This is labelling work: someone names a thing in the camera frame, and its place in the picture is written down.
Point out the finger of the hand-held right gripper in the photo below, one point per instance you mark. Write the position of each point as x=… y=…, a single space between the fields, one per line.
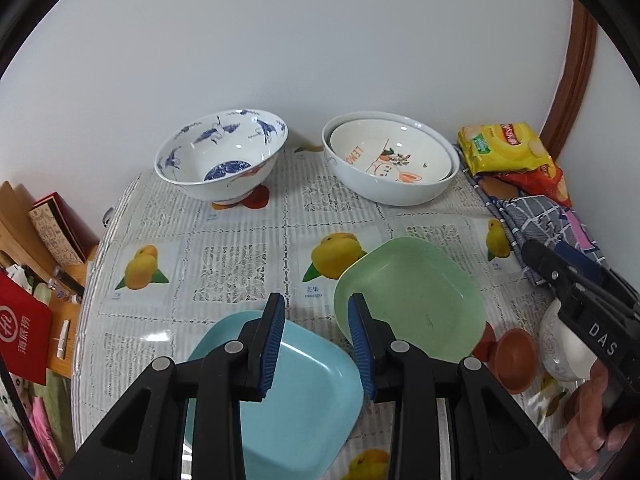
x=542 y=260
x=582 y=259

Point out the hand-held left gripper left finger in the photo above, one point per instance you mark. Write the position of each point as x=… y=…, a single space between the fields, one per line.
x=270 y=345

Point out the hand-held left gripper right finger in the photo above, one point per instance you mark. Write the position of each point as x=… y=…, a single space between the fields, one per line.
x=360 y=345

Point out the white patterned bowl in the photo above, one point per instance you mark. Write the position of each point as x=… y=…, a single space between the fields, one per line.
x=560 y=350

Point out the light blue square plate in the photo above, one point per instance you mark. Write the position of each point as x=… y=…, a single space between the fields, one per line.
x=310 y=390

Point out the light green square plate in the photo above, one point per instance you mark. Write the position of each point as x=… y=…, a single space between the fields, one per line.
x=425 y=290

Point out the small brown bowl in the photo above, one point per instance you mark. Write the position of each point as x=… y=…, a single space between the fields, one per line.
x=517 y=360
x=485 y=346

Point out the person's right hand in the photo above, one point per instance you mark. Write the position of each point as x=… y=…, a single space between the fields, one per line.
x=585 y=425

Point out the pink card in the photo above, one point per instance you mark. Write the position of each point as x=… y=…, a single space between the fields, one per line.
x=580 y=230

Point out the grey checked cloth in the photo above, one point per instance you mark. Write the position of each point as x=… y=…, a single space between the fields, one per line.
x=535 y=220

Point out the red orange snack bag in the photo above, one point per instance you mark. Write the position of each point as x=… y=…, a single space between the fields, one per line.
x=545 y=180

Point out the fruit print tablecloth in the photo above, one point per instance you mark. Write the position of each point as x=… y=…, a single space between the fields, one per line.
x=235 y=260

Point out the yellow snack bag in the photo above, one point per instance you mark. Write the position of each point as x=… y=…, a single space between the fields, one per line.
x=505 y=152

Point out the large white bowl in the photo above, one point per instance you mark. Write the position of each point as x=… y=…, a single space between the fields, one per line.
x=380 y=192

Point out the blue and white porcelain bowl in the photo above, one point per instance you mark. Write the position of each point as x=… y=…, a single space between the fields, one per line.
x=200 y=160

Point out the white bowl with orange print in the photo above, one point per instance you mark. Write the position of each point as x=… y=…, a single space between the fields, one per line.
x=370 y=142

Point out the wooden side table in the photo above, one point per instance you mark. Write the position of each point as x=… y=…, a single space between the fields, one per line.
x=67 y=305

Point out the small white tube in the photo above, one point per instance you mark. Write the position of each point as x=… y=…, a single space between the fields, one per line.
x=63 y=340

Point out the black cylindrical object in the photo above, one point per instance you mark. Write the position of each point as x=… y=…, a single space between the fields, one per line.
x=67 y=280

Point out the patterned red box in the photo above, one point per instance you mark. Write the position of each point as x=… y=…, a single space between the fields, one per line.
x=55 y=230

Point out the colourful floral cloth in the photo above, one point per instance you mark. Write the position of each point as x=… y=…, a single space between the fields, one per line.
x=35 y=420

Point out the red paper bag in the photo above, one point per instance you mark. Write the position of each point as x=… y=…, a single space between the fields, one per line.
x=22 y=330

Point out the brown wooden door frame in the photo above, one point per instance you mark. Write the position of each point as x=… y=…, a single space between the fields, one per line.
x=575 y=85

